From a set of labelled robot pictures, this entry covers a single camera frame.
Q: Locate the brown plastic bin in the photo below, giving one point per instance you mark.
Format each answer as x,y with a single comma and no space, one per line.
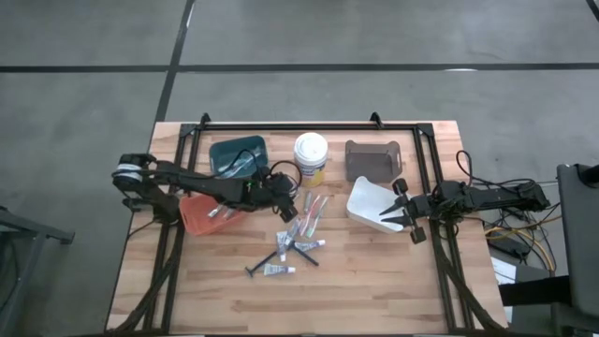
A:
372,161

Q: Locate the dark grey equipment cabinet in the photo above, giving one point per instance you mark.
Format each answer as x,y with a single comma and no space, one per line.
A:
580,234

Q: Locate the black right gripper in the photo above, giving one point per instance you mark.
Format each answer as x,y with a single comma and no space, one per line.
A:
419,206

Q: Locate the black power brick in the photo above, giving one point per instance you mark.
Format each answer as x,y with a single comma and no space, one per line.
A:
507,245

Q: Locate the red white toothbrush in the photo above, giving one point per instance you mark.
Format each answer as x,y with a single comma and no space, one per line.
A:
310,216

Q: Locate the white plastic bin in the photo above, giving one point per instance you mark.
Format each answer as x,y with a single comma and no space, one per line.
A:
367,201

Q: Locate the blue white toothbrush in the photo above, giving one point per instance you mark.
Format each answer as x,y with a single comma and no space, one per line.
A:
243,161
234,167

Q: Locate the orange plastic bin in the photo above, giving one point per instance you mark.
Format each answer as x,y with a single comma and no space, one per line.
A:
196,220

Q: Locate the white paper sheet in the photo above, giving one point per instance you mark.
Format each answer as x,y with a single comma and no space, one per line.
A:
504,271

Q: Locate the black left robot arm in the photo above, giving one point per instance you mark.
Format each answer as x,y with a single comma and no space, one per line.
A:
206,185

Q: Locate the green white toothbrush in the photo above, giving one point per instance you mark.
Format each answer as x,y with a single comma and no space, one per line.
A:
318,216

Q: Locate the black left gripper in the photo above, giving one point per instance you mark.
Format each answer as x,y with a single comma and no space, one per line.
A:
276,192

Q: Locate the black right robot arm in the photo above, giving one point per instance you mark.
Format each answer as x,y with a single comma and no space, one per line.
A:
491,196

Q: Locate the yellow white wipes canister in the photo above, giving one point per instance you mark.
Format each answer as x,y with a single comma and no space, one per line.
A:
311,150

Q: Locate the teal plastic bin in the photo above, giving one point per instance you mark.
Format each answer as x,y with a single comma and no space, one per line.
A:
220,154

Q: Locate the grey metal stand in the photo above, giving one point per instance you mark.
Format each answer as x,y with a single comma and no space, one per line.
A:
42,232

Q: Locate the black metal table frame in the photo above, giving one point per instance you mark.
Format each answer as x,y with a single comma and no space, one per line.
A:
281,126

